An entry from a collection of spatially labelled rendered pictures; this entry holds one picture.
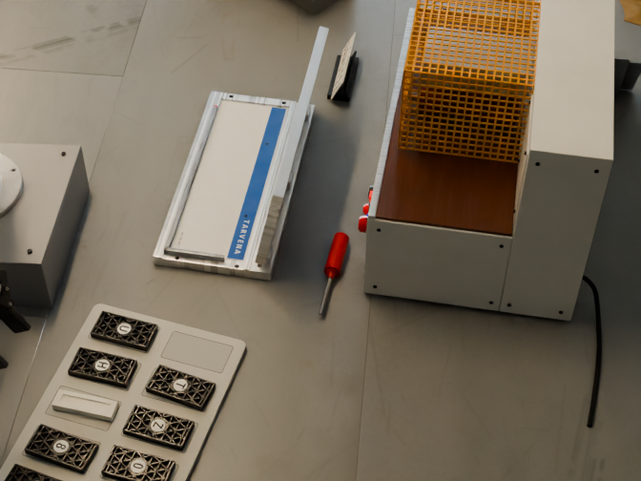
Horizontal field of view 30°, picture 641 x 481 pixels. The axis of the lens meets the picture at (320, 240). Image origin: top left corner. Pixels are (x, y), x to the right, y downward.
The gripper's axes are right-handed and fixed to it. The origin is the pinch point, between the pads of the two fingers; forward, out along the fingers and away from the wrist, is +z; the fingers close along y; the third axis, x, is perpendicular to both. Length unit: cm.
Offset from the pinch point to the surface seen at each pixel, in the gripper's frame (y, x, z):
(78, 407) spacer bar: -7.3, -9.8, 22.4
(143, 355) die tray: -20.4, -6.1, 26.2
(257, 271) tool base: -42, 4, 32
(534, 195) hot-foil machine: -47, 55, 33
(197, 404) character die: -14.0, 4.0, 32.4
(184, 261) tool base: -40.4, -6.2, 25.0
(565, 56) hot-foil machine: -69, 60, 25
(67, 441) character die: -1.2, -9.1, 23.0
